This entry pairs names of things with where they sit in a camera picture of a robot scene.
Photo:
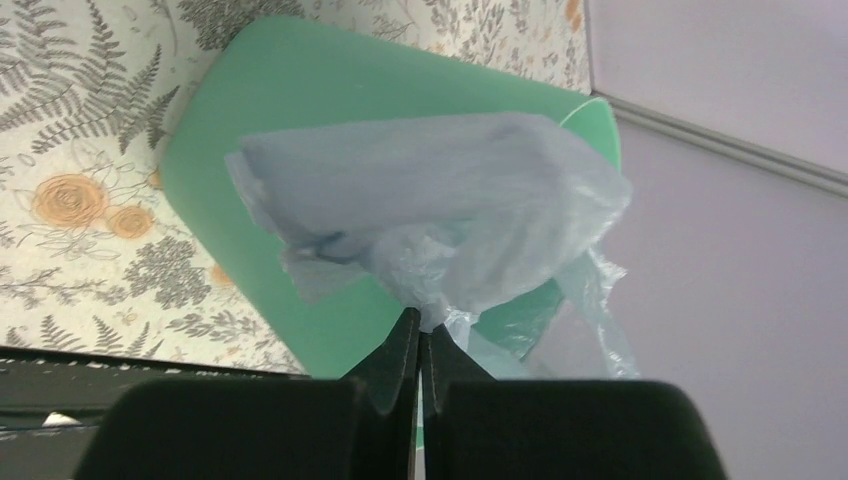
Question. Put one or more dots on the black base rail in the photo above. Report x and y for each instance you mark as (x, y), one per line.
(53, 402)

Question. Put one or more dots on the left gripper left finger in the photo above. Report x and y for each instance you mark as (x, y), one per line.
(360, 426)

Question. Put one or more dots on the green plastic trash bin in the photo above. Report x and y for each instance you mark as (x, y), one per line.
(284, 73)

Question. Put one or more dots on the floral patterned table mat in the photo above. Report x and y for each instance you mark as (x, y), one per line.
(93, 258)

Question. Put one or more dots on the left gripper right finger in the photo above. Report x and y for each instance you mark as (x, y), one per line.
(478, 427)

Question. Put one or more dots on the light blue plastic trash bag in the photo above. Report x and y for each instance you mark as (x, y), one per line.
(489, 224)

